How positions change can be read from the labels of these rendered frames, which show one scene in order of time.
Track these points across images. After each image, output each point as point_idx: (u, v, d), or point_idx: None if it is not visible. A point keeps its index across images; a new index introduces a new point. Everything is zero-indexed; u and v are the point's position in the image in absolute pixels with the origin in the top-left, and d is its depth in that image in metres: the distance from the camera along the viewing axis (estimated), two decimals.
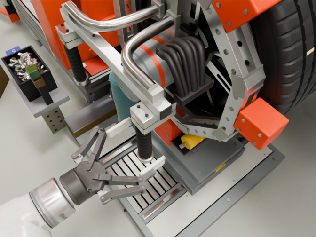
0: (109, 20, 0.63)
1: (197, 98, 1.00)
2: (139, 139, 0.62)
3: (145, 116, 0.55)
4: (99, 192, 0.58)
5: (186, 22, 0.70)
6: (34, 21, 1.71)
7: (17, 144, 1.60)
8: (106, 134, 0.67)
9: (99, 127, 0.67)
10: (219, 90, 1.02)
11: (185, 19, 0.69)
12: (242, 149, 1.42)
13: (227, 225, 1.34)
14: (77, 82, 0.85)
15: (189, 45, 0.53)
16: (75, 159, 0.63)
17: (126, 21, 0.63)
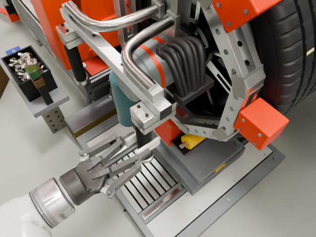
0: (109, 20, 0.63)
1: (197, 98, 1.00)
2: (139, 139, 0.62)
3: (145, 116, 0.55)
4: (102, 189, 0.59)
5: (186, 22, 0.70)
6: (34, 21, 1.71)
7: (17, 144, 1.60)
8: (124, 142, 0.65)
9: (117, 136, 0.66)
10: (219, 90, 1.02)
11: (185, 19, 0.69)
12: (242, 149, 1.42)
13: (227, 225, 1.34)
14: (77, 82, 0.85)
15: (189, 45, 0.53)
16: (81, 156, 0.63)
17: (126, 21, 0.64)
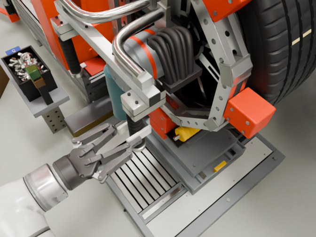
0: (101, 11, 0.65)
1: (191, 90, 1.02)
2: (130, 127, 0.64)
3: (135, 103, 0.57)
4: (93, 175, 0.60)
5: (177, 15, 0.72)
6: (34, 21, 1.71)
7: (17, 144, 1.60)
8: (116, 130, 0.67)
9: (110, 124, 0.68)
10: (212, 83, 1.03)
11: (176, 11, 0.70)
12: (242, 148, 1.42)
13: (227, 225, 1.34)
14: (72, 74, 0.87)
15: (177, 34, 0.55)
16: (74, 144, 0.65)
17: (117, 12, 0.65)
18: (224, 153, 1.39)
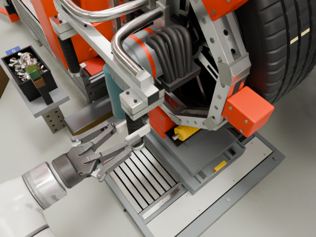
0: (100, 11, 0.65)
1: (190, 90, 1.02)
2: (130, 126, 0.64)
3: (134, 102, 0.57)
4: (92, 173, 0.61)
5: (176, 14, 0.72)
6: (34, 21, 1.71)
7: (17, 144, 1.60)
8: (115, 129, 0.67)
9: (109, 122, 0.68)
10: (211, 82, 1.04)
11: (175, 10, 0.71)
12: (242, 148, 1.42)
13: (227, 225, 1.34)
14: (71, 73, 0.87)
15: (175, 33, 0.55)
16: (73, 142, 0.65)
17: (116, 11, 0.66)
18: (224, 153, 1.39)
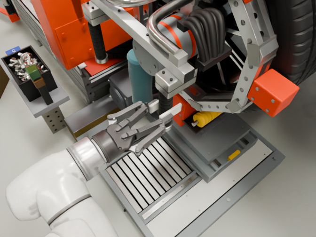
0: None
1: (209, 78, 1.06)
2: (162, 105, 0.68)
3: (170, 80, 0.61)
4: (130, 148, 0.64)
5: (203, 0, 0.75)
6: (34, 21, 1.71)
7: (17, 144, 1.60)
8: (148, 108, 0.71)
9: (142, 102, 0.72)
10: (230, 70, 1.07)
11: None
12: (255, 138, 1.45)
13: (227, 225, 1.34)
14: (98, 59, 0.91)
15: (210, 14, 0.58)
16: (109, 120, 0.69)
17: None
18: (237, 142, 1.42)
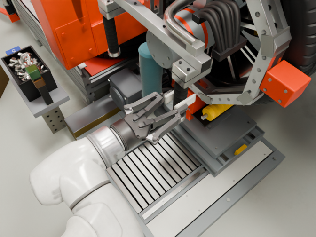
0: None
1: (218, 72, 1.08)
2: (177, 95, 0.70)
3: (187, 70, 0.63)
4: (147, 136, 0.66)
5: None
6: (34, 21, 1.71)
7: (17, 144, 1.60)
8: (163, 99, 0.73)
9: (157, 93, 0.73)
10: (238, 65, 1.09)
11: None
12: (261, 133, 1.47)
13: (227, 225, 1.34)
14: (110, 53, 0.93)
15: (227, 6, 0.60)
16: (126, 110, 0.70)
17: None
18: (243, 137, 1.44)
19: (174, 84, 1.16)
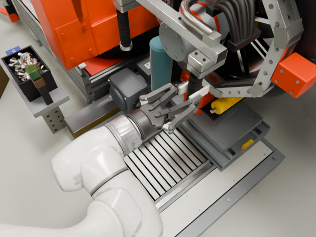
0: None
1: (227, 66, 1.09)
2: (192, 86, 0.71)
3: (203, 60, 0.64)
4: (163, 126, 0.68)
5: None
6: (34, 21, 1.71)
7: (17, 144, 1.60)
8: (177, 90, 0.74)
9: (171, 84, 0.75)
10: (247, 59, 1.11)
11: None
12: (267, 128, 1.49)
13: (227, 225, 1.34)
14: (122, 47, 0.94)
15: None
16: (141, 101, 0.72)
17: None
18: (250, 132, 1.46)
19: (183, 78, 1.18)
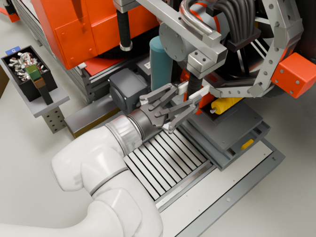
0: None
1: (227, 66, 1.09)
2: (192, 86, 0.71)
3: (203, 60, 0.64)
4: (163, 126, 0.68)
5: None
6: (34, 21, 1.71)
7: (17, 144, 1.60)
8: (177, 90, 0.75)
9: (171, 84, 0.75)
10: (247, 59, 1.11)
11: None
12: (267, 128, 1.49)
13: (227, 225, 1.34)
14: (122, 47, 0.94)
15: None
16: (141, 101, 0.72)
17: None
18: (250, 132, 1.46)
19: (183, 78, 1.18)
